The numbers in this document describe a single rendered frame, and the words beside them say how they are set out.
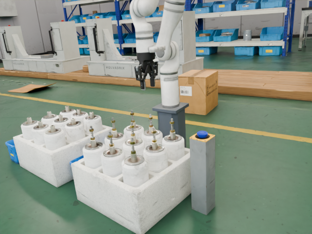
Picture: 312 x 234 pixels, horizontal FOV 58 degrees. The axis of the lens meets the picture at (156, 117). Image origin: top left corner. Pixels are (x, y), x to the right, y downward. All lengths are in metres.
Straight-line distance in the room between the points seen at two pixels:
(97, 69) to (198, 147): 2.95
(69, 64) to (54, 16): 4.57
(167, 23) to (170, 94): 0.34
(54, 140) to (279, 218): 1.03
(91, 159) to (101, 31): 2.87
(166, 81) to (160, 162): 0.47
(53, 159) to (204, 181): 0.71
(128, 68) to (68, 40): 1.28
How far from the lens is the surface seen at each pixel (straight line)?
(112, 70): 3.67
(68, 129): 1.49
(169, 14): 1.34
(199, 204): 1.17
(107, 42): 3.89
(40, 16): 8.65
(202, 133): 1.05
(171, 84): 1.42
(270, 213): 1.23
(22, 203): 1.44
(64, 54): 4.40
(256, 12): 5.47
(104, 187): 1.12
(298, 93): 2.70
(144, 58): 1.15
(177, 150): 1.18
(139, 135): 1.32
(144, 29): 1.15
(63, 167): 1.46
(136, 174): 1.02
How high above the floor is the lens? 0.73
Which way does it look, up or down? 19 degrees down
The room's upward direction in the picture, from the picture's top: 4 degrees counter-clockwise
